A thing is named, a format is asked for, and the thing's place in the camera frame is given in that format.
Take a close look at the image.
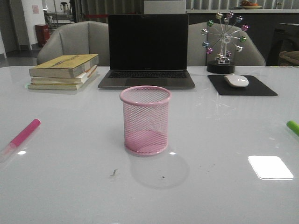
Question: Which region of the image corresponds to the pink highlighter pen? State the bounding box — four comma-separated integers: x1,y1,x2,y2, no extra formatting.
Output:
0,119,41,163

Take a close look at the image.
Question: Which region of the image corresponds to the green highlighter pen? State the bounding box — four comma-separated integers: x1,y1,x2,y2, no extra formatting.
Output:
286,120,299,136

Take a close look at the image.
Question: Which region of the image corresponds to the pink mesh pen holder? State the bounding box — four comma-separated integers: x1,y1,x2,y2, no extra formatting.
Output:
120,85,171,156

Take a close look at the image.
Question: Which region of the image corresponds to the grey laptop black screen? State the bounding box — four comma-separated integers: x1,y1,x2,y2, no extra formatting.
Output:
98,14,195,89

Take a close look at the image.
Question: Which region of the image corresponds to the middle yellow book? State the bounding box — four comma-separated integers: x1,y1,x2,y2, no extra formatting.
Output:
31,65,98,84

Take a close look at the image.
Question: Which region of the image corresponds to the yellow book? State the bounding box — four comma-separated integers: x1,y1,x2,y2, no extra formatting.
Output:
27,71,97,90
31,65,98,84
29,54,99,78

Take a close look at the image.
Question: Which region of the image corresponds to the bottom yellow book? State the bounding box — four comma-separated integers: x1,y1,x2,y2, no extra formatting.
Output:
27,71,97,90

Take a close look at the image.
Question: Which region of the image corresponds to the right grey armchair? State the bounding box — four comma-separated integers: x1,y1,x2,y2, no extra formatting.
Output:
187,22,266,66

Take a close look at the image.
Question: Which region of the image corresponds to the grey armchair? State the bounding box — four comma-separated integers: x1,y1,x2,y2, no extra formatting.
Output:
187,22,266,66
36,21,110,66

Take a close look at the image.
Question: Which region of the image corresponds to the white computer mouse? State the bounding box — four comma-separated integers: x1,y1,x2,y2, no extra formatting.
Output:
224,74,249,88

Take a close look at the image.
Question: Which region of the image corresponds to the left grey armchair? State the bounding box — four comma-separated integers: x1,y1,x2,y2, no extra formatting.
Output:
36,21,110,66

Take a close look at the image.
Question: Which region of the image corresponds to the top yellow book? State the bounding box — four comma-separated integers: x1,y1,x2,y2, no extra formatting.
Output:
29,54,99,78

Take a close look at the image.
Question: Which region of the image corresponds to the black mouse pad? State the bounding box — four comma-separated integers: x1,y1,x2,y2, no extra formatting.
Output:
207,75,278,96

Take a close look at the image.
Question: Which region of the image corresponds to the ferris wheel desk ornament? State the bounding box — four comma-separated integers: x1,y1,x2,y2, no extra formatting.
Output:
201,11,249,74

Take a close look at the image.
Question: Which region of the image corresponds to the red trash bin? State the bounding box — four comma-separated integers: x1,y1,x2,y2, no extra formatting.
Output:
35,24,50,47

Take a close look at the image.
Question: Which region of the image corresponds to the fruit bowl on counter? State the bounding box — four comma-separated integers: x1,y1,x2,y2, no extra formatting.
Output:
240,0,262,9

